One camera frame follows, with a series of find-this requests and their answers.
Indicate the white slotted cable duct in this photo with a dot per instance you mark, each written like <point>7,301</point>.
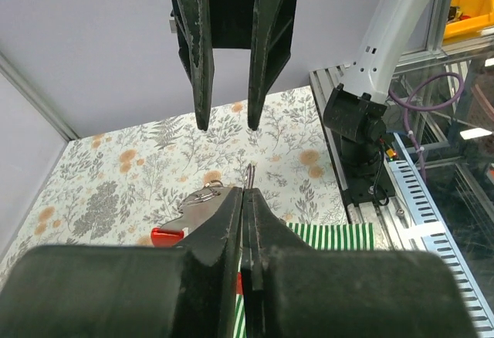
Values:
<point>426,230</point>

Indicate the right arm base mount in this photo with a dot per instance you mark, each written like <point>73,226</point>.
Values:
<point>366,183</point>

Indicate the yellow storage bin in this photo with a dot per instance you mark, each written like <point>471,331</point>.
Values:
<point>471,16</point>

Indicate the green striped cloth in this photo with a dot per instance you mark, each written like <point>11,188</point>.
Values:
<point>348,237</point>

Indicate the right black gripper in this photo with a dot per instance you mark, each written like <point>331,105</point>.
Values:
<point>234,23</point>

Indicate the floral table mat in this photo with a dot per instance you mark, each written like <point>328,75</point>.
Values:
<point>113,188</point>

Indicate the aluminium front rail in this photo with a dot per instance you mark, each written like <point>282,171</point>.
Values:
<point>394,227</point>

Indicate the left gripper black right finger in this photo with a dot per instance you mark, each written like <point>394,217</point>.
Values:
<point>291,289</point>

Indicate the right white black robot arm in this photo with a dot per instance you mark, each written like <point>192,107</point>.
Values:
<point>355,108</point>

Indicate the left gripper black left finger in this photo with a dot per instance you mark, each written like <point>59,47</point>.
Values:
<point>186,290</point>

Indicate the red handled silver keyring carabiner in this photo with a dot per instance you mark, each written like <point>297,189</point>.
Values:
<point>193,211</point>

